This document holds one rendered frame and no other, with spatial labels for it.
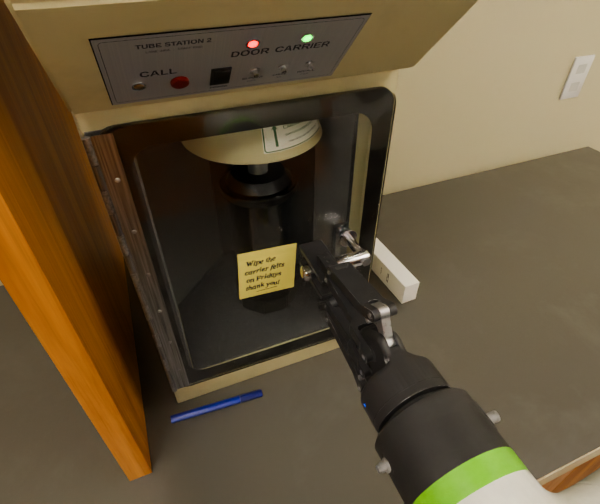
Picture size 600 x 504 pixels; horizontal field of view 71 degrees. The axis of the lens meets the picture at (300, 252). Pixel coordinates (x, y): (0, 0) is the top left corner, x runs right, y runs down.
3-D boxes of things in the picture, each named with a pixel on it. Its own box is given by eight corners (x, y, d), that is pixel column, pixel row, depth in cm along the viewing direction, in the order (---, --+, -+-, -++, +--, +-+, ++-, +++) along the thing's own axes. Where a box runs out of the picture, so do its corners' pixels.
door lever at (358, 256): (289, 260, 54) (288, 244, 52) (355, 242, 56) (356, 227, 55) (304, 287, 50) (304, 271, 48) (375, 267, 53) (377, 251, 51)
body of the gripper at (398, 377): (443, 424, 40) (392, 350, 46) (465, 373, 34) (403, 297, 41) (374, 455, 38) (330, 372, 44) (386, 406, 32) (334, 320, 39)
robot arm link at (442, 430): (410, 487, 28) (391, 533, 33) (546, 423, 31) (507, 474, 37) (365, 408, 32) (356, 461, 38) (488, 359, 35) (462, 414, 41)
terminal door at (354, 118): (177, 385, 62) (88, 127, 36) (360, 326, 70) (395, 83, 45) (177, 390, 61) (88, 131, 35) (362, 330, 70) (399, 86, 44)
